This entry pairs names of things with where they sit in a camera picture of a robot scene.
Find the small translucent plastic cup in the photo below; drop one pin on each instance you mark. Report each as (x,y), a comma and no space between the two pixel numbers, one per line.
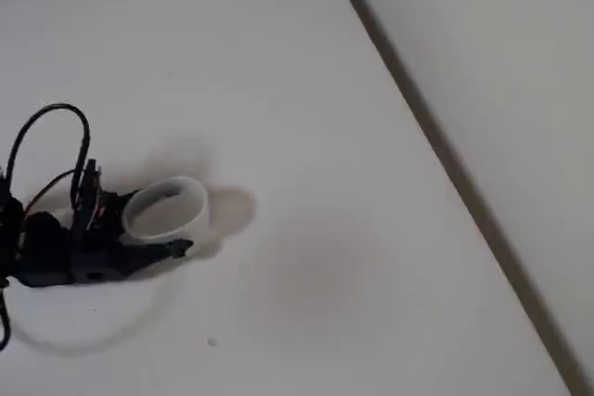
(185,210)

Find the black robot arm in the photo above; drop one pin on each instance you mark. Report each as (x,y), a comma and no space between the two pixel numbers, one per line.
(39,247)

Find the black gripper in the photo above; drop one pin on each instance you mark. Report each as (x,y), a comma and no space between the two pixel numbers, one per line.
(99,261)

